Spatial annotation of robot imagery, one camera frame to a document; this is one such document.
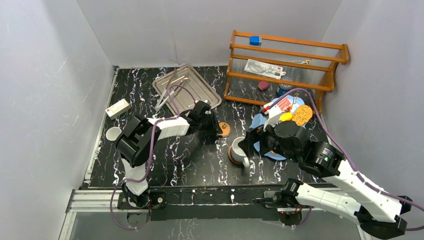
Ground steel food tongs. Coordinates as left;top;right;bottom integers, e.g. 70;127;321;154
154;69;188;112

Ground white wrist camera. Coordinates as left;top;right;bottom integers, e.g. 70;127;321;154
194;99;211;106
261;101;283;132

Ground brown chocolate chip cookie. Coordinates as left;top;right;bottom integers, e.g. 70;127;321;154
291;104;313;127

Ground blue lidded jar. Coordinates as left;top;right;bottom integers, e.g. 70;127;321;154
276;84;293;96

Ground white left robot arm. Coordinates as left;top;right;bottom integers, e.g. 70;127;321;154
115;100;224;208

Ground orange yellow pastry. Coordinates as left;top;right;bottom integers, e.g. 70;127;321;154
279;112;293;122

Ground blue three-tier cake stand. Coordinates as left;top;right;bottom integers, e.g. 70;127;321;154
249;95;305;161

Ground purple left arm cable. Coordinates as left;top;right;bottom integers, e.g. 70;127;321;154
109;84;200;232

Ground small grey white cup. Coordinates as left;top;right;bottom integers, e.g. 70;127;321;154
105;126;122;142

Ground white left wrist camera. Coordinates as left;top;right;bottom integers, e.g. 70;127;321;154
194;99;211;106

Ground brown wooden round coaster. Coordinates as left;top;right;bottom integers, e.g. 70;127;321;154
227;146;243;165

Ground packaged ruler protractor set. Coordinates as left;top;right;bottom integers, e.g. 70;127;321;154
244;59;286;80

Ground blue block on shelf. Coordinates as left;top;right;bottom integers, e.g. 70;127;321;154
249;35;262;46

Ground small white cardboard box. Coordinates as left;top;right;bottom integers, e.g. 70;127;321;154
105;99;131;120

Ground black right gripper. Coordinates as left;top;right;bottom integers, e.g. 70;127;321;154
237;116;300;163

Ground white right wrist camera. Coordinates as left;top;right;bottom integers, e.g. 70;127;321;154
261;101;283;132

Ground pink layered cake slice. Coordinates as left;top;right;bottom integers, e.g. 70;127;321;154
276;96;293;113

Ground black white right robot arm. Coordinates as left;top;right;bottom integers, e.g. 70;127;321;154
237;121;412;240

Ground steel serving tray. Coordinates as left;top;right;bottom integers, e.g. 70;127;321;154
152;65;222;115

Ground maroon heart-shaped object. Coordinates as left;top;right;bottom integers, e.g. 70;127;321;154
257;81;269;91

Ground orange black round coaster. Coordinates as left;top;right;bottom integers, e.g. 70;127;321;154
218;121;231;138

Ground white ceramic mug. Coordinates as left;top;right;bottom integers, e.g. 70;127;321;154
231;136;250;168

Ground wooden two-tier shelf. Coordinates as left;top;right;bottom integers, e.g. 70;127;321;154
223;30;350;113

